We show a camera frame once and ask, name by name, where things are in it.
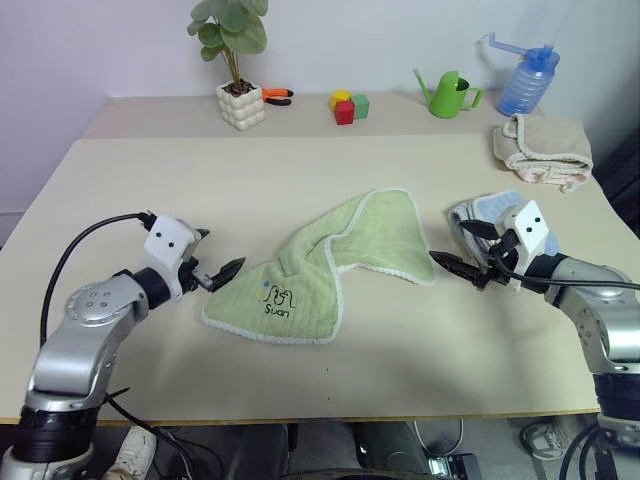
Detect green watering can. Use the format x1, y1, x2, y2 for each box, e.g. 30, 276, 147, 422
412, 67, 485, 120

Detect grey green rounded shape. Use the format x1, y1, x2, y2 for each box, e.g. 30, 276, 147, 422
354, 422, 434, 474

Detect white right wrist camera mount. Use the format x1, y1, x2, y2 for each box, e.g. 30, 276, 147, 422
499, 199, 551, 292

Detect blue pump spray bottle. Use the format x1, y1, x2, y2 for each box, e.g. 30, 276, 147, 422
478, 32, 560, 118

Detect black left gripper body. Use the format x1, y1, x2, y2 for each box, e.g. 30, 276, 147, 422
180, 240, 216, 295

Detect potted plant in white pot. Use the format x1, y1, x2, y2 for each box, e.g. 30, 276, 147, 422
187, 0, 270, 132

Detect light green embroidered towel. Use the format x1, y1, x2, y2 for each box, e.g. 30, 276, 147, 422
201, 187, 436, 347

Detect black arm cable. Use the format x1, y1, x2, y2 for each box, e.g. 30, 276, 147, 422
488, 242, 640, 294
39, 212, 157, 347

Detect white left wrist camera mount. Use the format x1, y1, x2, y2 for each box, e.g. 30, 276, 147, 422
143, 214, 202, 301

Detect dark object beside table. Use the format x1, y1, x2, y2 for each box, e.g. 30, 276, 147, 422
592, 117, 640, 226

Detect orange handled pliers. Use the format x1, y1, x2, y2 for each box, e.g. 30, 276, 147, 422
260, 86, 295, 107

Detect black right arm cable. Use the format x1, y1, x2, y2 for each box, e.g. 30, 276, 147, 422
488, 242, 640, 294

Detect black box under table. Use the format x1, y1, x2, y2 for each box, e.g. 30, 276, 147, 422
428, 452, 484, 480

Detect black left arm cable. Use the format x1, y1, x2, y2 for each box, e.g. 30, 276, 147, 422
39, 212, 157, 347

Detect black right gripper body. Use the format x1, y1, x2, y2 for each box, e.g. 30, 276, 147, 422
477, 228, 521, 292

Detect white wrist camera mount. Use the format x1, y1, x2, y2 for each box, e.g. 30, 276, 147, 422
143, 214, 202, 301
499, 199, 551, 292

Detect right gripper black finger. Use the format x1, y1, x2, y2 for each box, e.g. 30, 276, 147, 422
459, 218, 502, 241
429, 250, 487, 289

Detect blue cloth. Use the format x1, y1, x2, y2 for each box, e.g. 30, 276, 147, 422
447, 188, 561, 266

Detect beige pink folded towel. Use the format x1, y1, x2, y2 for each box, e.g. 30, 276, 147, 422
492, 113, 595, 194

